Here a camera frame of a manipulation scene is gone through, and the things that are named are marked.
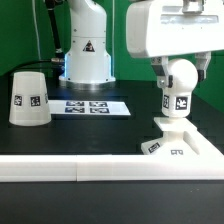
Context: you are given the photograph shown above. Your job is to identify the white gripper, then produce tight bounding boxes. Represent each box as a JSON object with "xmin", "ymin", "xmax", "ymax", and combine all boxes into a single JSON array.
[{"xmin": 126, "ymin": 0, "xmax": 224, "ymax": 88}]

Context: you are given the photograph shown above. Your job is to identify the white lamp bulb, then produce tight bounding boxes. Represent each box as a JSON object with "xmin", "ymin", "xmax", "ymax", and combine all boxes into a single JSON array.
[{"xmin": 162, "ymin": 59, "xmax": 198, "ymax": 118}]

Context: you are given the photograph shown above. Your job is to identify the white lamp base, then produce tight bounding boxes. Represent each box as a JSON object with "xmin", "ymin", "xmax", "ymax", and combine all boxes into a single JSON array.
[{"xmin": 141, "ymin": 117, "xmax": 198, "ymax": 157}]

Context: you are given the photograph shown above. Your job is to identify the white lamp hood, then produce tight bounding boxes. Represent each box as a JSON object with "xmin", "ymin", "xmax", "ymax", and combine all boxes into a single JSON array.
[{"xmin": 9, "ymin": 71, "xmax": 51, "ymax": 126}]

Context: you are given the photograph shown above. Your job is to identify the white L-shaped corner fence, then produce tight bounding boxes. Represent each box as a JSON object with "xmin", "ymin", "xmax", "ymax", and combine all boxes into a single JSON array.
[{"xmin": 0, "ymin": 130, "xmax": 224, "ymax": 182}]

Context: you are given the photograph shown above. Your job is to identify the white marker sheet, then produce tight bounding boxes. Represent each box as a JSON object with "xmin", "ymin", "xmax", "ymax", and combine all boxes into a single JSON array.
[{"xmin": 49, "ymin": 100, "xmax": 131, "ymax": 116}]

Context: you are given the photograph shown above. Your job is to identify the black cable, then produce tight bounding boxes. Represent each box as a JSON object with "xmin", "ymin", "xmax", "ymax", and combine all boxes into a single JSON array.
[{"xmin": 9, "ymin": 0, "xmax": 68, "ymax": 78}]

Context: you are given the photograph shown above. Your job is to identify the white thin cable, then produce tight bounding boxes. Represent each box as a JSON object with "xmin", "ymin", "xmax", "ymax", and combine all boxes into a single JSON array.
[{"xmin": 31, "ymin": 0, "xmax": 42, "ymax": 61}]

